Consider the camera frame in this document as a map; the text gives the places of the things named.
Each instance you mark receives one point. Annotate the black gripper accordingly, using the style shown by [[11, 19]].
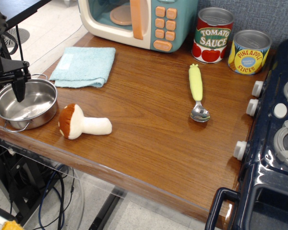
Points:
[[15, 72]]

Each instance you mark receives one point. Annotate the stainless steel pot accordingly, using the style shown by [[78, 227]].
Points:
[[37, 108]]

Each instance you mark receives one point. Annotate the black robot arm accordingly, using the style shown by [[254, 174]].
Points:
[[3, 26]]

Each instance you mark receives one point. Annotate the white stove knob bottom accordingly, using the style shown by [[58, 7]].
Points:
[[239, 150]]

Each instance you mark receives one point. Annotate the white stove knob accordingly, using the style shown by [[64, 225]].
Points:
[[252, 106], [239, 150], [257, 88]]

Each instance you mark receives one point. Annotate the light blue folded cloth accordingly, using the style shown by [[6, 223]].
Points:
[[84, 66]]

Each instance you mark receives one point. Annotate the plush brown white mushroom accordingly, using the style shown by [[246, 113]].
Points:
[[72, 123]]

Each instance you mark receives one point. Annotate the black side desk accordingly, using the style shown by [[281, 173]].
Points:
[[17, 11]]

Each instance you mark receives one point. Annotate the teal cream toy microwave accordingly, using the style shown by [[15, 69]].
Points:
[[159, 25]]

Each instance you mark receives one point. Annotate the tomato sauce can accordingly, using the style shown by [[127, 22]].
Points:
[[212, 32]]

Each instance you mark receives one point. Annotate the pineapple slices can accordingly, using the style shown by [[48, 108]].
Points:
[[249, 51]]

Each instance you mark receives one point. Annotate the white stove knob middle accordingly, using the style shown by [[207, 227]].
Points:
[[252, 106]]

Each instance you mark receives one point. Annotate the white stove knob top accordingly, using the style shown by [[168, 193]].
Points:
[[257, 88]]

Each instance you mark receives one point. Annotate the dark blue toy stove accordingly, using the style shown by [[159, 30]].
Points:
[[261, 200]]

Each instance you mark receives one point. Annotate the black metal table frame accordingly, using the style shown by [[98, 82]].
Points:
[[23, 181]]

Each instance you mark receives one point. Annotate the spoon with yellow-green handle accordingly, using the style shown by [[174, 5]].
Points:
[[198, 113]]

